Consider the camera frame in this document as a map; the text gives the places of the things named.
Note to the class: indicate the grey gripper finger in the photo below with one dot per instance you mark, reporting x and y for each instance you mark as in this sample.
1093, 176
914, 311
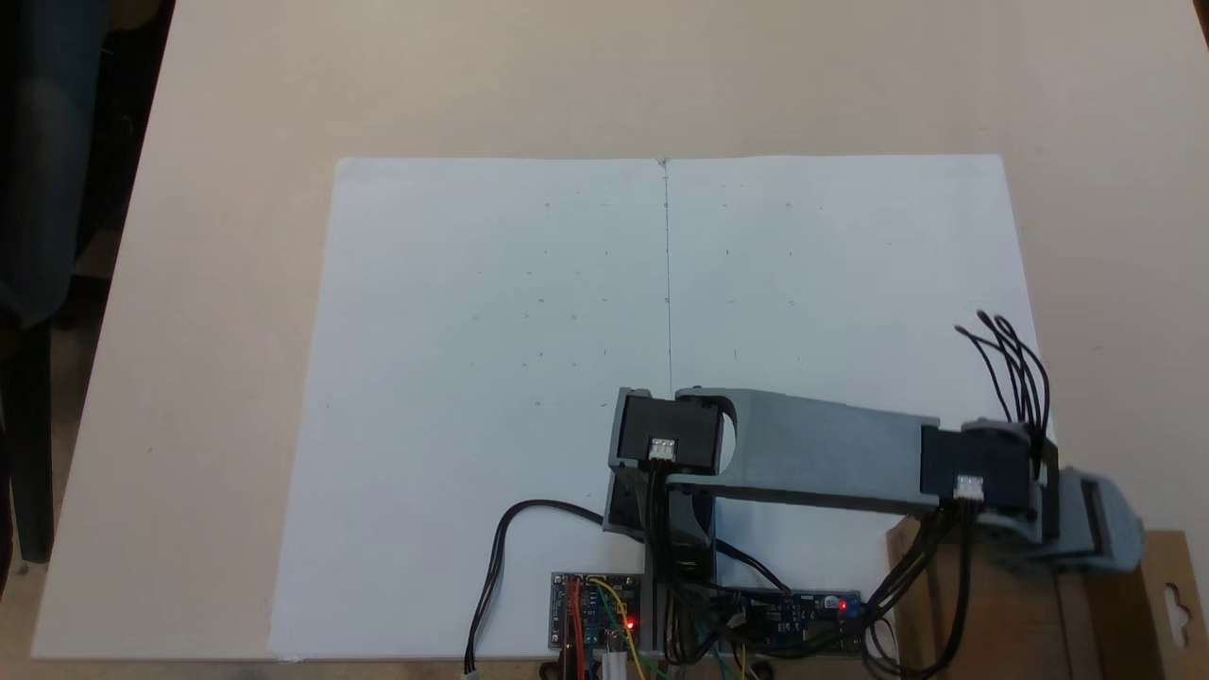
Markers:
1119, 529

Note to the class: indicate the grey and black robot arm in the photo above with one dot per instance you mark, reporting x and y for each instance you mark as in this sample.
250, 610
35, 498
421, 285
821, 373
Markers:
812, 449

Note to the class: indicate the brown cardboard box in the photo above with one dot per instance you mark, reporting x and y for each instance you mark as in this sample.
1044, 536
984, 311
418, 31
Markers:
1020, 614

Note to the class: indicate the blue circuit board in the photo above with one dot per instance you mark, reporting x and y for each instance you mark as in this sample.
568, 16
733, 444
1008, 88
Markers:
798, 619

